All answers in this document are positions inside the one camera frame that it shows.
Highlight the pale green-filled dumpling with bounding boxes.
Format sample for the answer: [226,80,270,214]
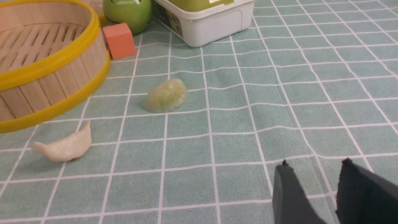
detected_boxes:
[141,78,188,114]

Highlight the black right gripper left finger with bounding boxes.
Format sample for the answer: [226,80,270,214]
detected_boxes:
[272,160,325,224]

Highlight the orange foam cube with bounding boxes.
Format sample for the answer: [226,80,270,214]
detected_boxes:
[102,23,137,60]

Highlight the white box green lid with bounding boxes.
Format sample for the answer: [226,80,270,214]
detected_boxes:
[152,0,255,48]

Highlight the white crescent dumpling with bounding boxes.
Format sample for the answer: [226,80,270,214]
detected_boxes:
[31,121,92,162]

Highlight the bamboo steamer tray yellow rim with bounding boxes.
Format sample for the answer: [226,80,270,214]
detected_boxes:
[0,0,111,133]

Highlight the green checkered tablecloth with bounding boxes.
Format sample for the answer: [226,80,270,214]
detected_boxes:
[0,0,398,224]

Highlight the green toy apple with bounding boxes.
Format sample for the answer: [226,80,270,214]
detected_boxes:
[102,0,152,34]

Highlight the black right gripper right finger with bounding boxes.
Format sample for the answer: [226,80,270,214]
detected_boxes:
[336,158,398,224]

